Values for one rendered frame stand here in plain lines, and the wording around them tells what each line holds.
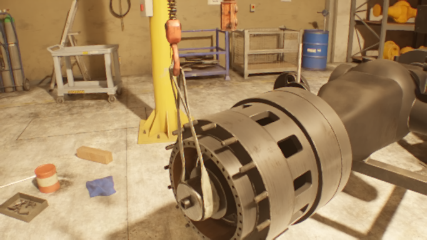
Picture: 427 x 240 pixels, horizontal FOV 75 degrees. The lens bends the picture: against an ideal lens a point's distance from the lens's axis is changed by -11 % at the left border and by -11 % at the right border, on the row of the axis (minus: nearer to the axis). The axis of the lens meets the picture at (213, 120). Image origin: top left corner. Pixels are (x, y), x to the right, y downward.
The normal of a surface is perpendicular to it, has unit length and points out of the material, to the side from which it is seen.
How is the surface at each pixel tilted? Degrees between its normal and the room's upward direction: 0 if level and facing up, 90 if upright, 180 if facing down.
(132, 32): 90
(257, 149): 38
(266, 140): 32
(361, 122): 90
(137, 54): 90
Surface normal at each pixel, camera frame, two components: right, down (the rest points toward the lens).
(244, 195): 0.58, -0.18
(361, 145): 0.37, 0.33
